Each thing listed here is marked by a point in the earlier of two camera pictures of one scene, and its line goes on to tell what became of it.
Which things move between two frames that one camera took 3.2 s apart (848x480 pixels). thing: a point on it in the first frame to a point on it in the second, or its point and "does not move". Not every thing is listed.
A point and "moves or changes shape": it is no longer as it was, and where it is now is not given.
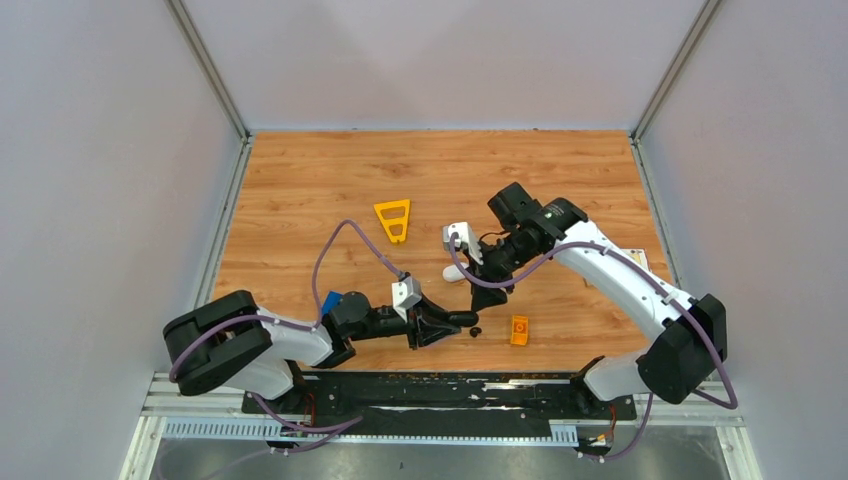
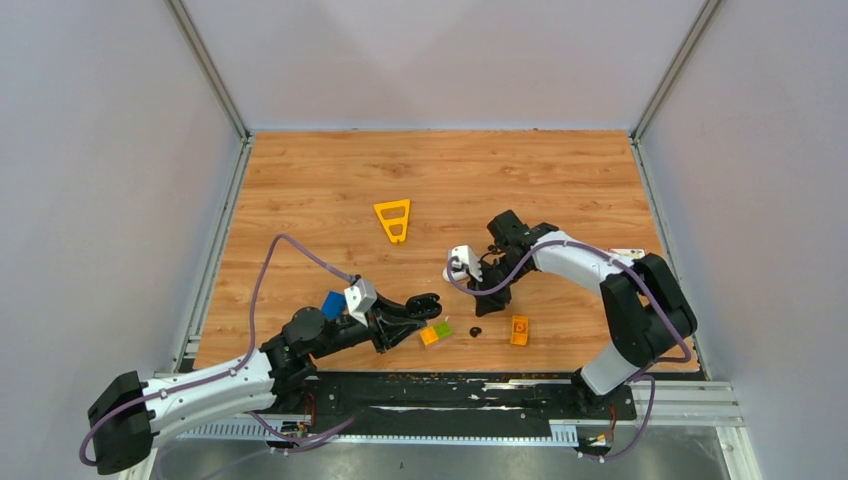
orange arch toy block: [519, 330] does not move
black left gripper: [419, 331] to [389, 323]
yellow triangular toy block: [400, 220] does not move
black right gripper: [483, 296] does not move
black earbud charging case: [463, 318] moves or changes shape
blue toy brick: [331, 301] does not move
